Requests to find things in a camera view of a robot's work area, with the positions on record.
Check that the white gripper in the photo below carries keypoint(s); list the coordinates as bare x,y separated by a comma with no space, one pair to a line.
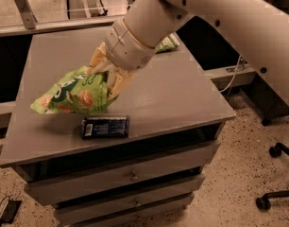
127,49

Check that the green rice chip bag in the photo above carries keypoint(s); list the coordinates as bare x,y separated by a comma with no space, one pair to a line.
76,93

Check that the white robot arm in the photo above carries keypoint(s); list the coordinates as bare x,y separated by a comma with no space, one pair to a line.
258,31

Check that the blue rxbar blueberry bar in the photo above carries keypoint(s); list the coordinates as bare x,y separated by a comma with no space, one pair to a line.
105,126

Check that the green snack bag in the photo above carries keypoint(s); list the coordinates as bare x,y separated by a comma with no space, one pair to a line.
169,43

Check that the grey drawer cabinet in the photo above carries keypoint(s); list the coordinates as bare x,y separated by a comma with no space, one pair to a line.
144,156

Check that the black device on floor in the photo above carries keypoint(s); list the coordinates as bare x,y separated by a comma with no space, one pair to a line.
10,211

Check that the metal railing frame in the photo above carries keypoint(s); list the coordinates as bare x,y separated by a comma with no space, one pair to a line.
21,17

